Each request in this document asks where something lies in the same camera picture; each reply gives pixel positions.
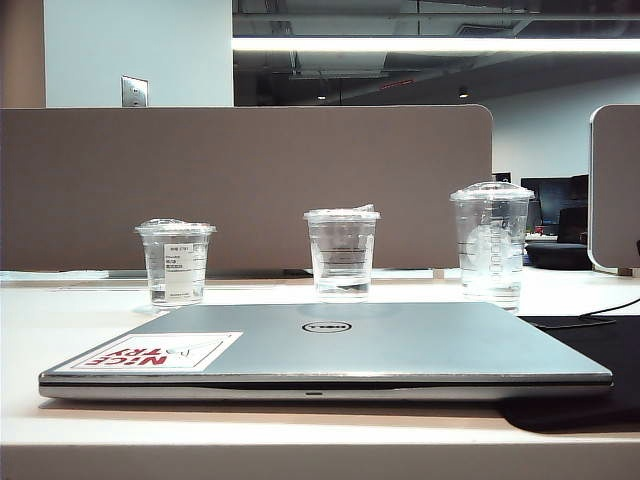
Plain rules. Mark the clear plastic cup plain lid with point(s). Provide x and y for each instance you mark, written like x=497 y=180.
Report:
x=342 y=255

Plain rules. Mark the silver Dell laptop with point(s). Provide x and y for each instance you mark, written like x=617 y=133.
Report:
x=380 y=345

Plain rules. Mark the small clear cup white label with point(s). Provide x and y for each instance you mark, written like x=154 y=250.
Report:
x=176 y=270

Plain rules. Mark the tall clear plastic cup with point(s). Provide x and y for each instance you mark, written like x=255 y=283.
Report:
x=492 y=245

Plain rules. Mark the wide brown desk partition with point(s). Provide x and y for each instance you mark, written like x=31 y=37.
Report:
x=250 y=170

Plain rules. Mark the white red Nice Try sticker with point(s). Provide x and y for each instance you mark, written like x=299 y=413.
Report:
x=150 y=354

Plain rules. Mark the white ceiling light strip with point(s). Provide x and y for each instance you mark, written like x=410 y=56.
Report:
x=430 y=44

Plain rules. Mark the black computer monitor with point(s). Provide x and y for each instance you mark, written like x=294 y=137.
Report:
x=560 y=197

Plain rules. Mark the black office chair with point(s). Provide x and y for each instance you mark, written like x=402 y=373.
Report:
x=570 y=245

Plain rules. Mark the brown partition white edge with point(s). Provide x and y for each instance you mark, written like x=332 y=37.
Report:
x=617 y=190

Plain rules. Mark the black desk mat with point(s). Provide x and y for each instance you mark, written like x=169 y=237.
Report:
x=600 y=400

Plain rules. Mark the metal wall switch plate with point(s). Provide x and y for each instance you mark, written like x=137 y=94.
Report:
x=134 y=92

